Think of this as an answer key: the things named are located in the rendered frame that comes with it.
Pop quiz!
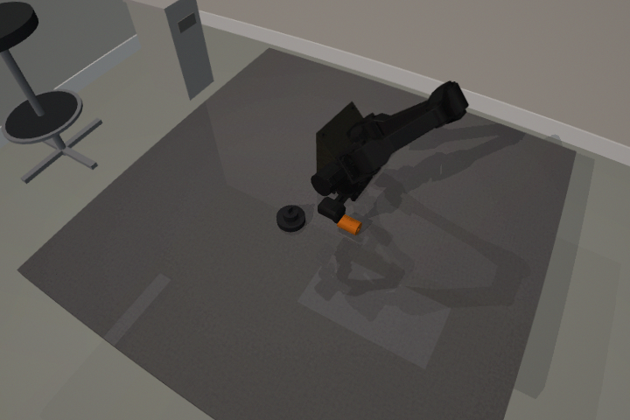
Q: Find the orange tapered knob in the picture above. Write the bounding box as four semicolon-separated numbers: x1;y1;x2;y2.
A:
337;214;362;235

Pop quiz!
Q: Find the dark round pedestal with short shaft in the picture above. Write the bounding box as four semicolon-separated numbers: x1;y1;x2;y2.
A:
276;205;305;232

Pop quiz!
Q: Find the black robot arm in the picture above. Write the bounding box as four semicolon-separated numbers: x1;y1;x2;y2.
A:
311;80;468;196

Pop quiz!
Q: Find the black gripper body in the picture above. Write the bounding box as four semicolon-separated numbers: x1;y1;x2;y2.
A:
318;179;362;221

